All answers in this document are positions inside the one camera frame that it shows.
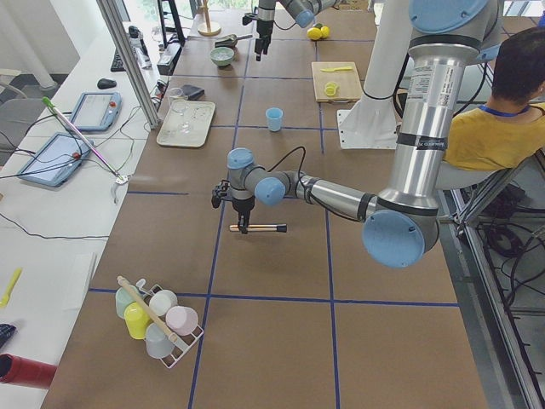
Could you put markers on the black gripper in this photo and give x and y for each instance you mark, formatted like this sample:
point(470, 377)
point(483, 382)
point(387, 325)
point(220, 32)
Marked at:
point(243, 206)
point(264, 29)

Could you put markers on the steel muddler black tip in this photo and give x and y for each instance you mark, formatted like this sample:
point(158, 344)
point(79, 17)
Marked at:
point(259, 228)

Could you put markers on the light blue plastic cup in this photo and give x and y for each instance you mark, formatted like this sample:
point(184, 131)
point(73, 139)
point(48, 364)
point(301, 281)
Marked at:
point(274, 116)

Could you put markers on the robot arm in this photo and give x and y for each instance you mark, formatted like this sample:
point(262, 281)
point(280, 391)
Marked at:
point(411, 88)
point(301, 11)

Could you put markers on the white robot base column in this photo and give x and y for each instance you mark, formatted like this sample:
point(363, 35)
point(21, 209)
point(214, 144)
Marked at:
point(372, 122)

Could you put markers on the whole yellow lemon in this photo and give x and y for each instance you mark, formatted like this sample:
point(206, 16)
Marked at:
point(325, 32)

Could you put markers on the white cup in rack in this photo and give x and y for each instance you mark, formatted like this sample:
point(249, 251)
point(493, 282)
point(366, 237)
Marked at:
point(162, 301)

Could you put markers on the pink cup in rack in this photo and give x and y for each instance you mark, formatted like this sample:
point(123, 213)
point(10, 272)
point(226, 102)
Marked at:
point(182, 320)

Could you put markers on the green cup in rack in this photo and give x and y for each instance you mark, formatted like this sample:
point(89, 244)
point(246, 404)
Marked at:
point(122, 300)

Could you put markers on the yellow cup in rack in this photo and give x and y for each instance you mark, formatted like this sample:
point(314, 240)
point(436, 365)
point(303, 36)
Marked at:
point(136, 320)

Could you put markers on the grey-blue cup in rack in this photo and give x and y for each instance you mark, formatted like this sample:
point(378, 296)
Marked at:
point(158, 346)

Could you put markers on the metal ice scoop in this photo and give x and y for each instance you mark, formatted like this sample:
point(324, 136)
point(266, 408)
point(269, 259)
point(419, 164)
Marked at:
point(231, 41)

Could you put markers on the green bowl of ice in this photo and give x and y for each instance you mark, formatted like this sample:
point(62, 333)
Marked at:
point(222, 56)

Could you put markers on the yellow plastic knife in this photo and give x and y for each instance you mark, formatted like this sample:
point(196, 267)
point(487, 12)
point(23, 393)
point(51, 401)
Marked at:
point(337, 69)

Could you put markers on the wooden cutting board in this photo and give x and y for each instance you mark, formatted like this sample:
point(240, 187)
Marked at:
point(350, 88)

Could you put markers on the cream bear serving tray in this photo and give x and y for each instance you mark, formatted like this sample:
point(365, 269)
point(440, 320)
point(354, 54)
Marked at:
point(186, 124)

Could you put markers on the black keyboard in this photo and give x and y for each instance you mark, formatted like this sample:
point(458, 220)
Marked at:
point(117, 63)

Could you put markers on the black computer mouse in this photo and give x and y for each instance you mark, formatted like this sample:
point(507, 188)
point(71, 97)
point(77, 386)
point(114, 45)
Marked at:
point(106, 83)

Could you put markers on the blue teach pendant far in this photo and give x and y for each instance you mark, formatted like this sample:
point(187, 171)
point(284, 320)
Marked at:
point(96, 111)

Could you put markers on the blue teach pendant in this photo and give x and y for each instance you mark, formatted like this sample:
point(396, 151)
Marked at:
point(56, 161)
point(96, 111)

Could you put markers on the blue teach pendant near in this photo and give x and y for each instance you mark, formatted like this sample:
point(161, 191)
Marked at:
point(56, 161)

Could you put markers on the metal rod with green tip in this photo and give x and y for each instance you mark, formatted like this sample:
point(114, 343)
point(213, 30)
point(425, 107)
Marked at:
point(120, 179)

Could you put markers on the person in yellow shirt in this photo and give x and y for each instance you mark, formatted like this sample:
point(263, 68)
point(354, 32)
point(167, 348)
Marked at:
point(508, 128)

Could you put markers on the red cylinder bottle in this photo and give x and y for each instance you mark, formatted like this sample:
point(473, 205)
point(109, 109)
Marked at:
point(21, 371)

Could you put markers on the white wire cup rack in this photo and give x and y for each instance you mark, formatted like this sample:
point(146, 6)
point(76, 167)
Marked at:
point(182, 344)

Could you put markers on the aluminium frame post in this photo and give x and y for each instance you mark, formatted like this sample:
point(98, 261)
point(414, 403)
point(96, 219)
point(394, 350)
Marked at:
point(114, 23)

